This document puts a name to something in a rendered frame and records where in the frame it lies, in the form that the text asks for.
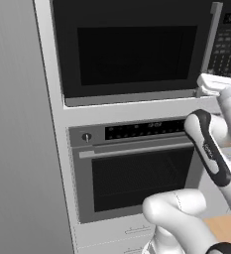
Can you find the steel built-in oven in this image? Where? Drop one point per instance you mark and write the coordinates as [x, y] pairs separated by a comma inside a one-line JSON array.
[[97, 132]]

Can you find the white drawer front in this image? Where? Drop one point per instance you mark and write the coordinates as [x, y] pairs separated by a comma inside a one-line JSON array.
[[103, 231], [103, 249]]

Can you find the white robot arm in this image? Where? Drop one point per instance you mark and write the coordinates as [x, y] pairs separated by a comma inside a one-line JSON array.
[[216, 158]]

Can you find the black microwave oven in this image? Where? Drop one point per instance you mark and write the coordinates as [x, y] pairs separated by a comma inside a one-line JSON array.
[[137, 53]]

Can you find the grey fridge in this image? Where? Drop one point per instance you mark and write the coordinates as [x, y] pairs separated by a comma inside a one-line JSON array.
[[21, 132]]

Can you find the black microwave door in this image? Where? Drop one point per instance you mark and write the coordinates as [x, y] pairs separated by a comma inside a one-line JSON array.
[[133, 56]]

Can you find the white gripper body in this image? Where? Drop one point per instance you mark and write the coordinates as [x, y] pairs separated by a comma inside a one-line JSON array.
[[216, 82]]

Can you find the round steel oven knob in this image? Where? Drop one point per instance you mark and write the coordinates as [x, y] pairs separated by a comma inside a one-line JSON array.
[[86, 136]]

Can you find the white tall appliance cabinet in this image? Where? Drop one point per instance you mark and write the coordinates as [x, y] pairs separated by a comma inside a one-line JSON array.
[[58, 132]]

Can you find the oven door with dark window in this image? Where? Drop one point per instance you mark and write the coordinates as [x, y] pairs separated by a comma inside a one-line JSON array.
[[137, 178]]

